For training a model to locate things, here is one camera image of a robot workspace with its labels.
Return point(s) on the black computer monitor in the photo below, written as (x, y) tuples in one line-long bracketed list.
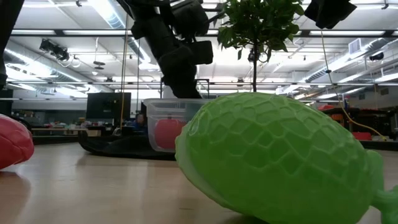
[(107, 105)]

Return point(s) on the person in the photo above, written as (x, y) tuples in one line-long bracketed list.
[(140, 119)]

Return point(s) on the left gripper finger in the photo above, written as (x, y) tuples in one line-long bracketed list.
[(178, 90), (193, 88)]

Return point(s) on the black cloth mat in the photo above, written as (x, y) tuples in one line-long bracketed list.
[(124, 149)]

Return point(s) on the black ceiling-mounted device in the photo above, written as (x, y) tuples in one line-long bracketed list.
[(54, 49)]

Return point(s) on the black square panel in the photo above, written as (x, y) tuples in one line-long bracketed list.
[(6, 102)]

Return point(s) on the black aluminium table frame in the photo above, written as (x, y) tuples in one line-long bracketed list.
[(382, 145)]

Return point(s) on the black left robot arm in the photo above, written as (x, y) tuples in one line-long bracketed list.
[(149, 31)]

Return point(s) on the red plastic bin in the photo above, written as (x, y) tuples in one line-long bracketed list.
[(362, 136)]

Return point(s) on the clear plastic tupperware container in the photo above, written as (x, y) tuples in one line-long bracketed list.
[(158, 109)]

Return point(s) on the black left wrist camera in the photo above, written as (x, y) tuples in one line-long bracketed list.
[(202, 52)]

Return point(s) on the green tree in black pot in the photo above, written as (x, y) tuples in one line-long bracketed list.
[(258, 21)]

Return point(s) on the black ceiling speaker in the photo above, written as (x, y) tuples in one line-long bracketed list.
[(376, 56)]

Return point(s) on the red toy apple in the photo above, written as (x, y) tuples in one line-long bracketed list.
[(168, 133)]

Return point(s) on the pink toy fruit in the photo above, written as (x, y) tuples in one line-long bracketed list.
[(14, 143)]

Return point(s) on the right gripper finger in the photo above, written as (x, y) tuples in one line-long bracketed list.
[(331, 12)]

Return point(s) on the green scaly toy fruit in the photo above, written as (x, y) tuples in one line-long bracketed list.
[(273, 155)]

